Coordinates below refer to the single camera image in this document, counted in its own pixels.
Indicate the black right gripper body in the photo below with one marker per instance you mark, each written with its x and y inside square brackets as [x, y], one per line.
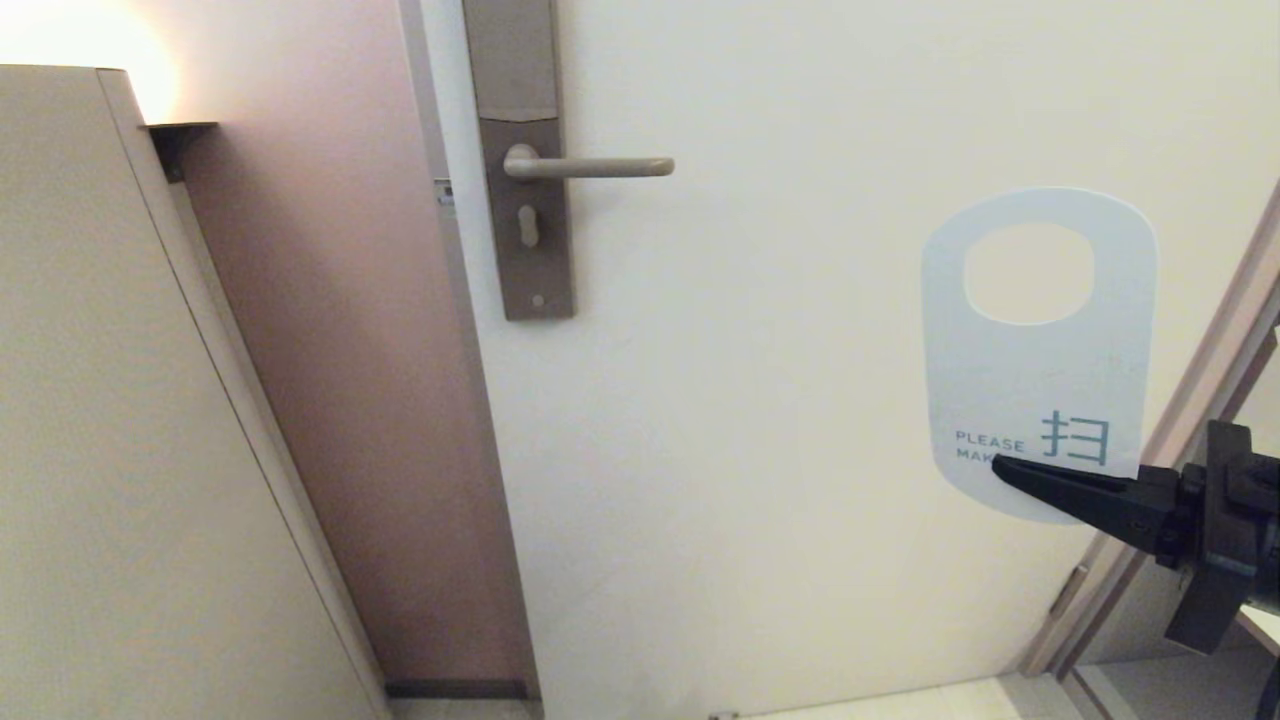
[1215, 530]

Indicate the white room door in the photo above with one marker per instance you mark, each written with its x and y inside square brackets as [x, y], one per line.
[800, 400]

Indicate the white and blue door hanger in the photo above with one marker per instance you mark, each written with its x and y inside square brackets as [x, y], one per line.
[1040, 390]

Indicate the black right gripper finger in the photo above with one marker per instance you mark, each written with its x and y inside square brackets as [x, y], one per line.
[1100, 495]

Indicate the white closet shelf board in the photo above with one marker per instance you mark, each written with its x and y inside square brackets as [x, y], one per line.
[1265, 625]

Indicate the brown metal lock plate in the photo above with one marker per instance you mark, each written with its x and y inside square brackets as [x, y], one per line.
[515, 60]

